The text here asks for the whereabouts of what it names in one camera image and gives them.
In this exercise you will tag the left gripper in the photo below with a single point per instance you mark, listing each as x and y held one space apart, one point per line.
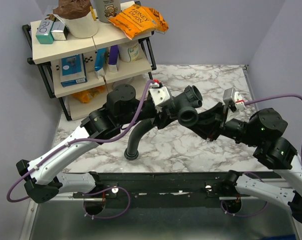
166 119

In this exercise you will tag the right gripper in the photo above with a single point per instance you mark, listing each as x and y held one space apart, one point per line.
211 121

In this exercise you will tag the grey tee pipe fitting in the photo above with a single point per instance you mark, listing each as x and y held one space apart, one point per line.
185 105

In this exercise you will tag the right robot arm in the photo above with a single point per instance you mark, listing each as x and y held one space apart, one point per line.
264 132

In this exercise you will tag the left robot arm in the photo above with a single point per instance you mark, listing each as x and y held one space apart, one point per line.
43 176

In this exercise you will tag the grey white item lower shelf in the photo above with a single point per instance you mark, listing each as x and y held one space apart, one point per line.
121 82

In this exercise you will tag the white yellow cup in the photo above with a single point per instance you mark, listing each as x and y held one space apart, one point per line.
129 51

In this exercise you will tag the purple white tube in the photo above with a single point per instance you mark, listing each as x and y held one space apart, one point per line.
113 62

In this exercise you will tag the orange snack bag lower shelf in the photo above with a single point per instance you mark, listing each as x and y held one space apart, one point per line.
86 96

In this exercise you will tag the blue white tube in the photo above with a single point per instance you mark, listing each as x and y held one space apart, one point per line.
100 63

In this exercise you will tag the beige black shelf rack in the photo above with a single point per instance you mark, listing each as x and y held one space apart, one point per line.
47 57

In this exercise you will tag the orange honey dijon chip bag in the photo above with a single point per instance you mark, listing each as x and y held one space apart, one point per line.
137 20

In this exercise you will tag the blue razor box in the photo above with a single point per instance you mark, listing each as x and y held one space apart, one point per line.
72 70

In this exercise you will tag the white skull cup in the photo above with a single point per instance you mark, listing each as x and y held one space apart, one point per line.
107 9

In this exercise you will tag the silver white box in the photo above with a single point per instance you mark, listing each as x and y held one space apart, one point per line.
59 31

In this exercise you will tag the teal white box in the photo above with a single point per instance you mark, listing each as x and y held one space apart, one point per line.
43 34

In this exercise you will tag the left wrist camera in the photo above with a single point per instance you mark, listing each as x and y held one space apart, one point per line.
161 97

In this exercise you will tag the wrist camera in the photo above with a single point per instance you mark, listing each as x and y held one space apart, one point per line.
161 97
234 103

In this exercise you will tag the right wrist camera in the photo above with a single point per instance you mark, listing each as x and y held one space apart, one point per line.
234 103

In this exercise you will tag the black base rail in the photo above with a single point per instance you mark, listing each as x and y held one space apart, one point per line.
162 190

